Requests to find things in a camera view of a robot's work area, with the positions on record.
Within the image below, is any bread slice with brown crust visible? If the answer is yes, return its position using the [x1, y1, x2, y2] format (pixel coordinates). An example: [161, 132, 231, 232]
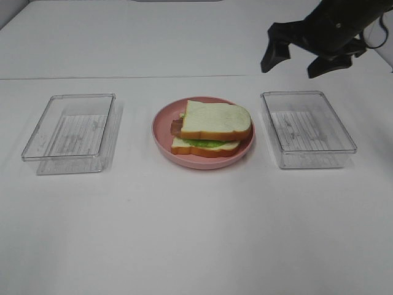
[171, 137, 241, 158]

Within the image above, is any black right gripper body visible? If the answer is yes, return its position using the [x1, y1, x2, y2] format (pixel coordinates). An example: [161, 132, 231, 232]
[268, 1, 392, 60]

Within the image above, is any green lettuce leaf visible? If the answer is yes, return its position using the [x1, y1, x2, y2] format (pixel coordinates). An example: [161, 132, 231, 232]
[182, 112, 237, 148]

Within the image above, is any clear plastic tray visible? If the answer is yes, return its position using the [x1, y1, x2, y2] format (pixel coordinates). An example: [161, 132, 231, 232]
[260, 91, 357, 169]
[21, 93, 122, 175]

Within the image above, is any clear left plastic tray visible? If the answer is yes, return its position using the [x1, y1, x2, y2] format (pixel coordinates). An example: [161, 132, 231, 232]
[21, 93, 122, 175]

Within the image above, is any clear right plastic tray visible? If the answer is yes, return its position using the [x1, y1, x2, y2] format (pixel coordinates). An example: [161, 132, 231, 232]
[260, 91, 357, 169]

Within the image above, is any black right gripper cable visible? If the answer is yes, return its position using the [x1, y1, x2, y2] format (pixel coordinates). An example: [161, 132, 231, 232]
[357, 12, 389, 49]

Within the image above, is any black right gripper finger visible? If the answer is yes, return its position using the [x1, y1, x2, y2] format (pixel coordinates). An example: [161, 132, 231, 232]
[260, 40, 290, 73]
[307, 55, 352, 79]

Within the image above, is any bacon strip tray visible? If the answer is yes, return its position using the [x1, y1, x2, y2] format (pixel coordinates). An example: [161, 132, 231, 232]
[170, 118, 183, 138]

